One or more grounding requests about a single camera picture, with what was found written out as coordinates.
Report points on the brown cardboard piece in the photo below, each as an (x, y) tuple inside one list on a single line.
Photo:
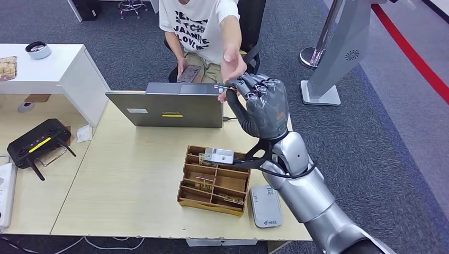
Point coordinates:
[(37, 98)]

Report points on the round white tin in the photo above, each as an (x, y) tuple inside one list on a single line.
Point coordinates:
[(38, 51)]

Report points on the chrome stool base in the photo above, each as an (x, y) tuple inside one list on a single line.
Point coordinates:
[(131, 6)]

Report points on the black computer tower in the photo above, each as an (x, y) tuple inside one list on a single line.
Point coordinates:
[(87, 8)]

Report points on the black router with antennas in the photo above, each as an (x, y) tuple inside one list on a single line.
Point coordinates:
[(35, 142)]

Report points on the chrome stanchion post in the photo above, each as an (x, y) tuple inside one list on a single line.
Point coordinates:
[(328, 28)]

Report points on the person's right hand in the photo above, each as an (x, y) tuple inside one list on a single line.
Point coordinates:
[(181, 66)]

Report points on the wooden compartment organizer box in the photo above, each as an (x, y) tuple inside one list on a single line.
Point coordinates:
[(229, 184)]

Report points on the white paper slip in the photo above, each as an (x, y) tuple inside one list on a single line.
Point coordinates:
[(84, 134)]

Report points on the person's right forearm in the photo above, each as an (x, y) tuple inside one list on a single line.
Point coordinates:
[(173, 45)]

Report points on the grey laptop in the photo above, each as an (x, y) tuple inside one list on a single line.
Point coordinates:
[(168, 105)]

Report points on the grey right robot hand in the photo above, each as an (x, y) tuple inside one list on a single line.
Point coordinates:
[(268, 108)]

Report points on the clear acrylic stand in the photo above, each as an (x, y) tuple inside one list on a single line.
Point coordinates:
[(52, 157)]

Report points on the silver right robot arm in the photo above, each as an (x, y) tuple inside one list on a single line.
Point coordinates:
[(308, 196)]

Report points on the white power strip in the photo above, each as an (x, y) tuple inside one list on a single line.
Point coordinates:
[(7, 196)]

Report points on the white side table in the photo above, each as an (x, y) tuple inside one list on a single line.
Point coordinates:
[(63, 73)]

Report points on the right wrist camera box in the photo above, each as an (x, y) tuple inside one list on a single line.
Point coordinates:
[(219, 156)]

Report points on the clear pack of gold cards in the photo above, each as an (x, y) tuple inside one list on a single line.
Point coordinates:
[(7, 68)]

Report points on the black office chair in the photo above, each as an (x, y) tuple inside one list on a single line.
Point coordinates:
[(252, 21)]

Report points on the person's left hand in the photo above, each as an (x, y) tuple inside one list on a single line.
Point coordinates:
[(232, 66)]

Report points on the red floor tape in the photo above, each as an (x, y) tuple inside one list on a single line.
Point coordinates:
[(414, 57)]

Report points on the grey smartphone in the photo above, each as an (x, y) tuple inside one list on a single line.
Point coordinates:
[(190, 73)]

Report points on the white bracket under desk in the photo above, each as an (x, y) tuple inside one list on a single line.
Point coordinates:
[(221, 242)]

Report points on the person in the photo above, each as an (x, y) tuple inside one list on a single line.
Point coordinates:
[(196, 28)]

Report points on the white card reader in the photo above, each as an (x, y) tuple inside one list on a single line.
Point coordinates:
[(266, 207)]

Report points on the white desk side panel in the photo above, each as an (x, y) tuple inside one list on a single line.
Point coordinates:
[(74, 10)]

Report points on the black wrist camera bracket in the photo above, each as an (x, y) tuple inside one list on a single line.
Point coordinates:
[(261, 154)]

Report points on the person's left forearm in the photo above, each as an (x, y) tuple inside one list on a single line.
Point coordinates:
[(231, 35)]

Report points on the grey kiosk stand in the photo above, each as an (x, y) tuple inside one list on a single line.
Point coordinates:
[(347, 42)]

